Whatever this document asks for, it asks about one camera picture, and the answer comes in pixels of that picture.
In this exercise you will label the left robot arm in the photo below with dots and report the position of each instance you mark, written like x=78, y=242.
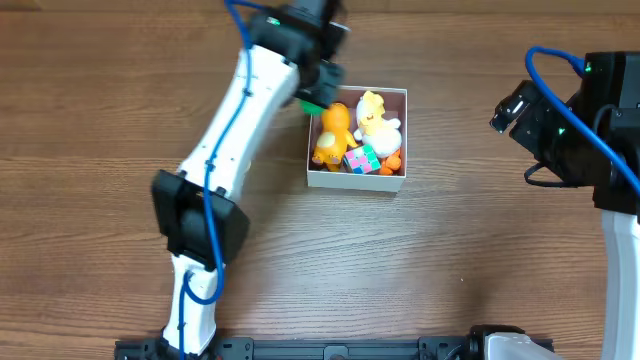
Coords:
x=286, y=54

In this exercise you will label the colourful puzzle cube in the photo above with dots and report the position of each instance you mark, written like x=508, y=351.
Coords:
x=362, y=160

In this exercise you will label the orange dinosaur toy figure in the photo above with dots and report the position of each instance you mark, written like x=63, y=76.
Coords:
x=335, y=138

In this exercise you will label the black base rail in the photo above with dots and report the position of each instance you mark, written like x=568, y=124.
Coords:
x=245, y=348

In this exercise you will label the white yellow duck plush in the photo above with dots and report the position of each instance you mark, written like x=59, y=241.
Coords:
x=382, y=135

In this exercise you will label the white square cardboard box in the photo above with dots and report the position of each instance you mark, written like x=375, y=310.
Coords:
x=395, y=104

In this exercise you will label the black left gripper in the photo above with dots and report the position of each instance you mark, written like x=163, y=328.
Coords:
x=322, y=93

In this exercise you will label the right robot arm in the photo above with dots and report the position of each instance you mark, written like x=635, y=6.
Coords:
x=591, y=140

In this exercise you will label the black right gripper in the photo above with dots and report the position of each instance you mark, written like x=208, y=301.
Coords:
x=523, y=128

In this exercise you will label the green round toy disc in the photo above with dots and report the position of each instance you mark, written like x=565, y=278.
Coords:
x=311, y=108

